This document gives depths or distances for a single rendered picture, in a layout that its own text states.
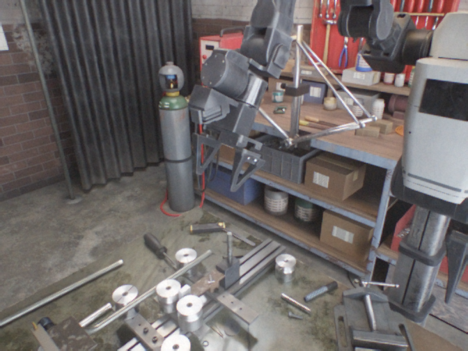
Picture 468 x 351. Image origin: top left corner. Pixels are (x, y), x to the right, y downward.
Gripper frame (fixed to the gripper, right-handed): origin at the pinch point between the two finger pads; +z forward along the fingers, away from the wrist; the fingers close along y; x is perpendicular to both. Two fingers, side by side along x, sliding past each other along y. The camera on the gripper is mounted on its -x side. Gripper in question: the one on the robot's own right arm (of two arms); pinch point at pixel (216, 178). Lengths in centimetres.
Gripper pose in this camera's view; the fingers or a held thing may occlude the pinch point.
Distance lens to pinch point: 66.1
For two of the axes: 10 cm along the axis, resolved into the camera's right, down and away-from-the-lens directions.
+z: -3.6, 9.3, 0.9
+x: 6.3, 1.7, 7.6
